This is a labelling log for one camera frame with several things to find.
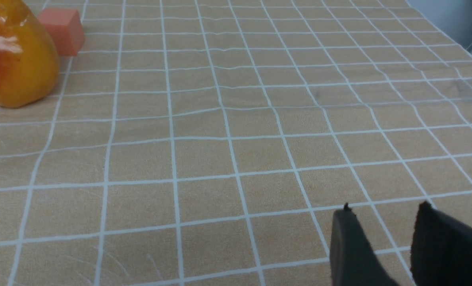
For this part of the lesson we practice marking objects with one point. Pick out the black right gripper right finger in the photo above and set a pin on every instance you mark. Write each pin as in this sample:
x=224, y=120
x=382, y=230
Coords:
x=441, y=250

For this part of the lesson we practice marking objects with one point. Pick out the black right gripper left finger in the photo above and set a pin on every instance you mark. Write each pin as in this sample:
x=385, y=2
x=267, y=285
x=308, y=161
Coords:
x=352, y=259

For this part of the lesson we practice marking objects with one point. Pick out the checkered beige tablecloth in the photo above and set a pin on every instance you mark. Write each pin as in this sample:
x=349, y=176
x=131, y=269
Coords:
x=208, y=142

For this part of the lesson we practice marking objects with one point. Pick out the salmon orange foam cube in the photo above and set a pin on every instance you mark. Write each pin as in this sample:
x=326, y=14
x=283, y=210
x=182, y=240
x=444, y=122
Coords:
x=65, y=28

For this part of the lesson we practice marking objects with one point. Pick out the orange yellow toy pear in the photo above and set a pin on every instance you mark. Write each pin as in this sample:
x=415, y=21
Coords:
x=29, y=62

